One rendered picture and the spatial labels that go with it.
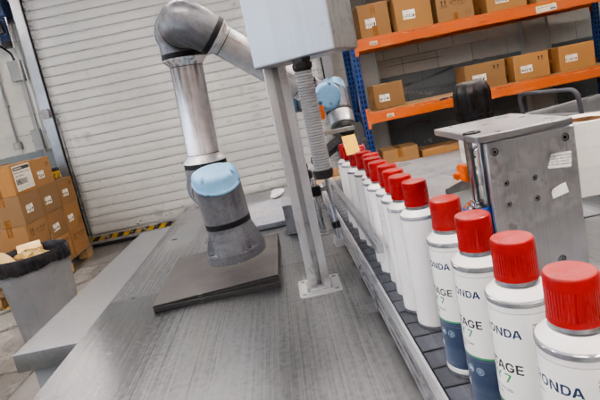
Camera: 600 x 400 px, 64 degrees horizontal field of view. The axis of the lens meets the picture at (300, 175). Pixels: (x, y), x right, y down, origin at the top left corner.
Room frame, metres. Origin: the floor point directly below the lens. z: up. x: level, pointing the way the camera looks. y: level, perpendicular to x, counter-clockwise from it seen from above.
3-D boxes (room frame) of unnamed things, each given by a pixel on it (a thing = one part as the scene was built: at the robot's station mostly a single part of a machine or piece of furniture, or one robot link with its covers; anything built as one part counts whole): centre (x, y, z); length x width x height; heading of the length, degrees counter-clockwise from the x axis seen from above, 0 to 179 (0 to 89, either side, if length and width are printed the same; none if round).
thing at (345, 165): (1.14, -0.13, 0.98); 0.05 x 0.05 x 0.20
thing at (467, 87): (1.08, -0.42, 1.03); 0.09 x 0.09 x 0.30
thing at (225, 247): (1.19, 0.20, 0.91); 0.15 x 0.15 x 0.10
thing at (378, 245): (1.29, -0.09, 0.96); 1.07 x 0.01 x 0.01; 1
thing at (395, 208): (0.68, -0.14, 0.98); 0.05 x 0.05 x 0.20
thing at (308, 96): (0.83, -0.04, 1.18); 0.04 x 0.04 x 0.21
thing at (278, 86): (0.95, 0.01, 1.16); 0.04 x 0.04 x 0.67; 1
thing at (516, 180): (0.58, -0.24, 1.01); 0.14 x 0.13 x 0.26; 1
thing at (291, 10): (0.89, -0.06, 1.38); 0.17 x 0.10 x 0.19; 56
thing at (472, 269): (0.43, -0.15, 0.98); 0.05 x 0.05 x 0.20
